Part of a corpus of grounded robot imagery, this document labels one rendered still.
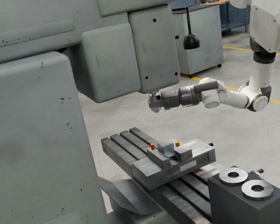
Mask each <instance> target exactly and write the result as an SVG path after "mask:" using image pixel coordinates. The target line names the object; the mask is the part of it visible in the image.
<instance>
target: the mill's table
mask: <svg viewBox="0 0 280 224"><path fill-rule="evenodd" d="M157 142H158V141H157V140H155V139H153V138H152V137H150V136H149V135H147V134H146V133H144V132H142V131H141V130H139V129H138V128H136V127H133V128H131V129H129V131H127V130H125V131H122V132H120V135H118V134H114V135H111V136H110V138H108V137H106V138H103V139H101V144H102V148H103V152H104V153H106V154H107V155H108V156H109V157H110V158H111V159H112V160H113V161H114V162H115V163H116V164H117V165H118V166H119V167H120V168H121V169H123V170H124V171H125V172H126V173H127V174H128V175H129V176H130V177H131V178H132V179H133V180H134V181H135V182H136V183H137V184H138V185H140V187H141V188H143V189H144V191H145V192H147V193H148V194H149V195H150V196H151V197H152V198H153V199H154V200H155V201H156V202H157V203H158V204H159V205H160V206H161V207H162V208H163V209H165V210H166V211H167V212H168V213H169V214H170V215H171V216H172V217H173V218H174V219H175V220H176V221H177V222H178V223H179V224H212V214H211V206H210V198H209V190H208V178H209V177H211V175H209V174H208V173H206V172H205V171H203V170H202V169H200V168H199V169H197V170H195V171H193V172H191V173H188V174H186V175H184V176H181V177H179V178H177V179H175V180H172V181H170V182H168V183H165V184H163V185H161V186H159V187H157V188H154V189H152V190H148V189H147V188H146V187H145V186H144V185H143V184H142V183H141V182H140V181H139V180H138V179H137V178H136V177H135V176H134V173H133V168H132V163H134V162H136V161H139V160H141V159H143V158H146V157H148V154H147V148H150V147H151V144H154V147H155V148H156V149H158V147H157Z"/></svg>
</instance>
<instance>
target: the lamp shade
mask: <svg viewBox="0 0 280 224"><path fill-rule="evenodd" d="M183 46H184V49H195V48H199V47H200V40H199V38H198V36H197V35H196V34H194V33H191V34H187V35H186V36H185V37H184V40H183Z"/></svg>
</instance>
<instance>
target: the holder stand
mask: <svg viewBox="0 0 280 224"><path fill-rule="evenodd" d="M208 190H209V198H210V206H211V214H212V224H280V188H278V187H276V186H274V185H272V184H270V183H269V182H266V181H264V180H262V179H260V178H258V177H257V176H255V175H253V174H251V173H249V172H247V171H245V170H243V169H241V168H239V167H237V166H235V165H234V166H232V167H230V168H227V169H224V170H223V171H221V172H219V173H217V174H215V175H213V176H211V177H209V178H208Z"/></svg>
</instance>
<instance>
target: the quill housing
mask: <svg viewBox="0 0 280 224"><path fill-rule="evenodd" d="M127 14H128V21H129V24H130V25H131V30H132V37H133V42H134V48H135V53H136V60H137V65H138V70H139V75H140V83H141V89H140V90H139V91H138V92H139V93H142V94H148V93H151V92H154V91H157V90H160V89H163V88H166V87H169V86H172V85H175V84H177V83H179V81H180V70H179V63H178V56H177V49H176V39H175V33H174V26H173V18H172V10H171V7H170V6H169V5H168V4H161V5H157V6H152V7H148V8H143V9H138V10H134V11H130V12H127Z"/></svg>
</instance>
